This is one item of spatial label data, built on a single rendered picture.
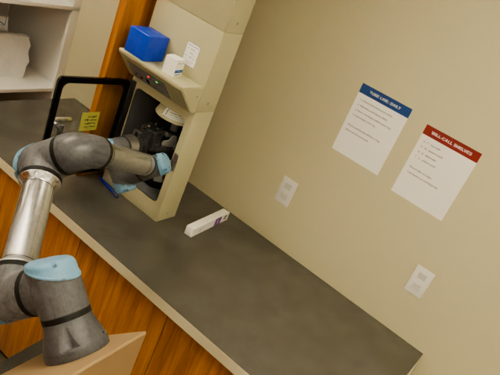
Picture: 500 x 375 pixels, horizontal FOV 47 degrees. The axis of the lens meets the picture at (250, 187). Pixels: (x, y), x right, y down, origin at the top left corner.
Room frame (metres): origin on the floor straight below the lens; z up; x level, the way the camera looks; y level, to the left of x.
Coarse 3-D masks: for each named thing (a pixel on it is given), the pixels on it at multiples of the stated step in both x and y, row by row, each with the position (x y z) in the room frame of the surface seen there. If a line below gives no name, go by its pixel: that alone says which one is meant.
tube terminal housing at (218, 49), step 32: (160, 0) 2.06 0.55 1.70; (160, 32) 2.04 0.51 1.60; (192, 32) 1.98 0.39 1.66; (224, 32) 1.92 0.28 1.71; (224, 64) 1.98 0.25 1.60; (160, 96) 2.00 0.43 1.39; (192, 128) 1.93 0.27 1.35; (192, 160) 2.00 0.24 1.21; (128, 192) 2.00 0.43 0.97; (160, 192) 1.93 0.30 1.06
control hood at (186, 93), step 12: (120, 48) 1.96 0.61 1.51; (132, 60) 1.93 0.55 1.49; (132, 72) 2.01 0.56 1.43; (156, 72) 1.87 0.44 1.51; (168, 84) 1.86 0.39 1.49; (180, 84) 1.85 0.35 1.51; (192, 84) 1.90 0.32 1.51; (180, 96) 1.86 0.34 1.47; (192, 96) 1.88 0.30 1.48; (192, 108) 1.90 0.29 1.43
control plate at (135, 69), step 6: (132, 66) 1.97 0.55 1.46; (138, 72) 1.97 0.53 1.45; (144, 72) 1.93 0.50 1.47; (144, 78) 1.97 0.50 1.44; (150, 78) 1.93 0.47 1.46; (150, 84) 1.97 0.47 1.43; (156, 84) 1.93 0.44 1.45; (162, 84) 1.89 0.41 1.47; (162, 90) 1.93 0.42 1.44; (168, 96) 1.93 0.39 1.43
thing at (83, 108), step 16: (64, 96) 1.82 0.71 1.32; (80, 96) 1.87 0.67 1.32; (96, 96) 1.93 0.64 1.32; (112, 96) 1.99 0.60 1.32; (64, 112) 1.83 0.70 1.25; (80, 112) 1.89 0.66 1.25; (96, 112) 1.94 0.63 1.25; (112, 112) 2.01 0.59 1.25; (64, 128) 1.85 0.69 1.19; (80, 128) 1.90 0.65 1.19; (96, 128) 1.96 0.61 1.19
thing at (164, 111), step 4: (160, 104) 2.04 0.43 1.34; (156, 108) 2.04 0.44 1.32; (160, 108) 2.02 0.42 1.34; (164, 108) 2.01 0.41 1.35; (168, 108) 2.01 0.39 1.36; (156, 112) 2.02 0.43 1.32; (160, 112) 2.01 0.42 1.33; (164, 112) 2.00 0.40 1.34; (168, 112) 2.00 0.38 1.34; (172, 112) 2.00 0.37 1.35; (160, 116) 2.00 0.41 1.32; (164, 116) 1.99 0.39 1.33; (168, 116) 1.99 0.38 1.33; (172, 116) 1.99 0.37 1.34; (176, 116) 2.00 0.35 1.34; (180, 116) 2.00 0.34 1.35; (168, 120) 1.99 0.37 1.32; (172, 120) 1.99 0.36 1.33; (176, 120) 1.99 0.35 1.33; (180, 120) 2.00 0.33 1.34; (176, 124) 1.99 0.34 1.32; (180, 124) 1.99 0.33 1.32
